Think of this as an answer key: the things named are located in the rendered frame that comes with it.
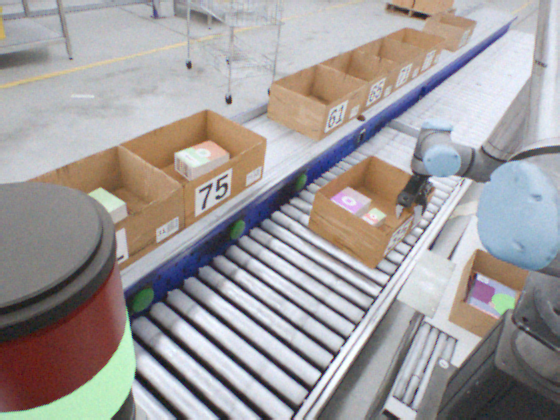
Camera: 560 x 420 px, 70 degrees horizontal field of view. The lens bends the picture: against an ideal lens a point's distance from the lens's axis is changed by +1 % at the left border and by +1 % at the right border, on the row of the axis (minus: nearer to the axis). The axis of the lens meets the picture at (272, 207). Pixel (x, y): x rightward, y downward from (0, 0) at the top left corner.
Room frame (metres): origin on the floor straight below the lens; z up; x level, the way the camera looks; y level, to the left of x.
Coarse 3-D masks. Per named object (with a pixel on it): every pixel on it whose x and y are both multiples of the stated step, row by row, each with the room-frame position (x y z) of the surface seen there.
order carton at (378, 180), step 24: (360, 168) 1.38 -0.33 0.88; (384, 168) 1.39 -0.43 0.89; (336, 192) 1.25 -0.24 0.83; (360, 192) 1.39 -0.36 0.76; (384, 192) 1.37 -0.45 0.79; (432, 192) 1.23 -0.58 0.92; (312, 216) 1.12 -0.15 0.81; (336, 216) 1.06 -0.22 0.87; (408, 216) 1.07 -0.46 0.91; (336, 240) 1.05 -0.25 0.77; (360, 240) 1.00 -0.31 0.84; (384, 240) 0.96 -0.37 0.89
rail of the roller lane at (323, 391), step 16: (464, 192) 1.63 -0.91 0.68; (448, 208) 1.40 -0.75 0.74; (432, 224) 1.26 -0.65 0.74; (432, 240) 1.18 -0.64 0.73; (416, 256) 1.06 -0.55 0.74; (400, 272) 0.97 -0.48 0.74; (400, 288) 0.93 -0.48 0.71; (384, 304) 0.82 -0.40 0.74; (368, 320) 0.75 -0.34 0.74; (352, 336) 0.68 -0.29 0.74; (368, 336) 0.70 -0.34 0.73; (352, 352) 0.63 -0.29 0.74; (336, 368) 0.58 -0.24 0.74; (320, 384) 0.52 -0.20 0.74; (336, 384) 0.53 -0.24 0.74; (320, 400) 0.48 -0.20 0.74; (304, 416) 0.44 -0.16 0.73
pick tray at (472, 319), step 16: (480, 256) 1.03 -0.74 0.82; (464, 272) 0.96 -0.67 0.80; (480, 272) 1.02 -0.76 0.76; (496, 272) 1.00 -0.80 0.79; (512, 272) 0.98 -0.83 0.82; (528, 272) 0.97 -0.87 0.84; (464, 288) 0.84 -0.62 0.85; (512, 288) 0.97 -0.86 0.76; (464, 304) 0.79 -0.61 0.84; (448, 320) 0.79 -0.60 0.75; (464, 320) 0.77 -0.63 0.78; (480, 320) 0.76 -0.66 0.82; (496, 320) 0.75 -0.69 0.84; (480, 336) 0.75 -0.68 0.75
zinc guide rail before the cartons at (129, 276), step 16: (512, 16) 4.85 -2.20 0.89; (464, 48) 3.34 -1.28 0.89; (448, 64) 2.90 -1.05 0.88; (416, 80) 2.47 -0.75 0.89; (400, 96) 2.18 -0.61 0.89; (368, 112) 1.90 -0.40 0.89; (352, 128) 1.70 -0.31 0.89; (320, 144) 1.50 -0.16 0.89; (304, 160) 1.36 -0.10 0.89; (272, 176) 1.21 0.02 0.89; (256, 192) 1.10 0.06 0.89; (224, 208) 0.99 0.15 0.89; (240, 208) 1.01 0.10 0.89; (208, 224) 0.90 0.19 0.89; (176, 240) 0.81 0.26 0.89; (192, 240) 0.82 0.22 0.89; (144, 256) 0.73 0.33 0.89; (160, 256) 0.74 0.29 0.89; (128, 272) 0.67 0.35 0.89; (144, 272) 0.68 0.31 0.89
